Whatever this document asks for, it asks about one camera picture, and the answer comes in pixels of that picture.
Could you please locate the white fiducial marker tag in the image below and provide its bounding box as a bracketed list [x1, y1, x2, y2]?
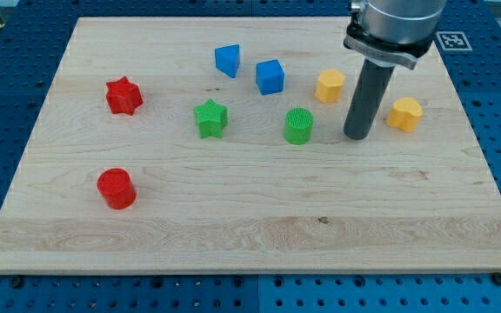
[436, 30, 472, 51]

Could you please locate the green star block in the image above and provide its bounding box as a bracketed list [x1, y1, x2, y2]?
[193, 99, 228, 138]

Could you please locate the red star block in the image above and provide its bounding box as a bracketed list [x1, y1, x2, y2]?
[106, 77, 144, 116]

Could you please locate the green cylinder block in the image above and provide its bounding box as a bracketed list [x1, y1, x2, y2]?
[284, 108, 313, 145]

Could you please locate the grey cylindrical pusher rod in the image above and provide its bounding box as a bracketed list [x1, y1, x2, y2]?
[343, 59, 395, 140]

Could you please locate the yellow heart block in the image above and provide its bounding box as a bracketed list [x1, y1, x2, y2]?
[385, 97, 424, 133]

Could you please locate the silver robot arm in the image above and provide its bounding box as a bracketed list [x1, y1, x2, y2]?
[343, 0, 445, 70]

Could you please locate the blue cube block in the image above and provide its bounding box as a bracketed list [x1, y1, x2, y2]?
[256, 59, 284, 95]

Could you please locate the light wooden board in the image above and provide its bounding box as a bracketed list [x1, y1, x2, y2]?
[0, 17, 501, 275]

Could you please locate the red cylinder block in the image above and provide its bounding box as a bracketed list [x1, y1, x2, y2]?
[97, 168, 137, 210]

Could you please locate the yellow hexagon block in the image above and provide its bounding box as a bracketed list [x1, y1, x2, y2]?
[315, 69, 345, 103]

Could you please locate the blue triangular prism block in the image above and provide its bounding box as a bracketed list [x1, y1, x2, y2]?
[214, 44, 240, 78]

